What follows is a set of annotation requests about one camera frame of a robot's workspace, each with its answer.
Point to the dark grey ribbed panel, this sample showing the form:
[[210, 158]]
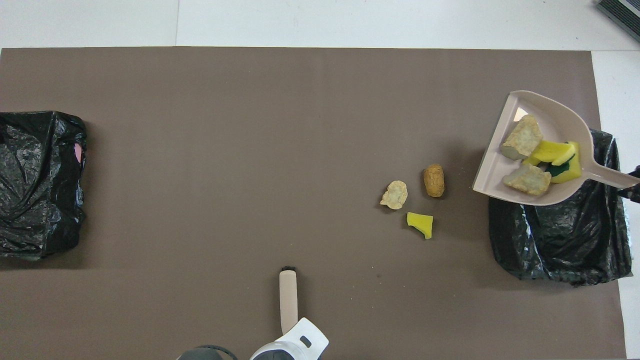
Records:
[[620, 15]]

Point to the beige plastic dustpan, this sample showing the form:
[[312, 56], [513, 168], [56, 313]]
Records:
[[545, 112]]

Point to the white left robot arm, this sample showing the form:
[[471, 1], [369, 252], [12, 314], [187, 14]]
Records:
[[290, 345]]

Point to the black bag bin pink spot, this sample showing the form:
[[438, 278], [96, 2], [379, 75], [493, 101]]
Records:
[[40, 200]]

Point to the small yellow sponge piece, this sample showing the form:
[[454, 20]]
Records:
[[420, 224]]

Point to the round beige bread piece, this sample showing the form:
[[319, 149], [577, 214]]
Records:
[[394, 194]]

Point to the black bag lined bin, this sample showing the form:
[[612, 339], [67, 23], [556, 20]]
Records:
[[560, 240]]

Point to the beige orange layered bread piece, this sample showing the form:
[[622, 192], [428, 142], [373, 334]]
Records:
[[522, 136]]

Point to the brown table mat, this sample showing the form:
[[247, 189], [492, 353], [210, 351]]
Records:
[[250, 150]]

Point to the brown croquette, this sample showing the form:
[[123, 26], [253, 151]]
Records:
[[433, 180]]

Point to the beige hand brush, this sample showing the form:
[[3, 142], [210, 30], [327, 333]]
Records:
[[288, 300]]

